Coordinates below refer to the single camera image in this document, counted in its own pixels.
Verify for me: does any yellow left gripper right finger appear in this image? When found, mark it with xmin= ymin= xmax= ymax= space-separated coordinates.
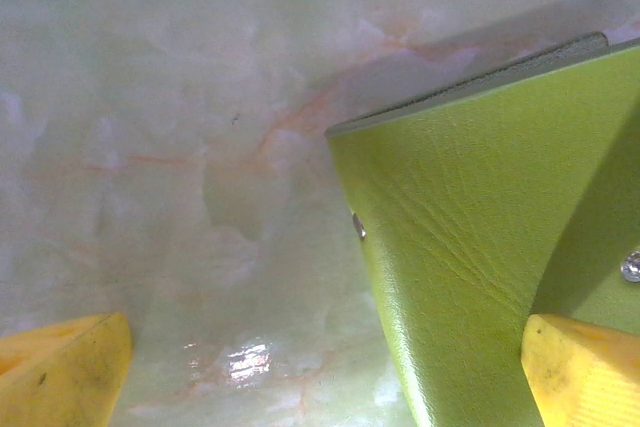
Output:
xmin=519 ymin=313 xmax=640 ymax=427

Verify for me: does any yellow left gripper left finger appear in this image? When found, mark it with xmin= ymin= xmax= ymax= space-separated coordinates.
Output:
xmin=0 ymin=311 xmax=135 ymax=427

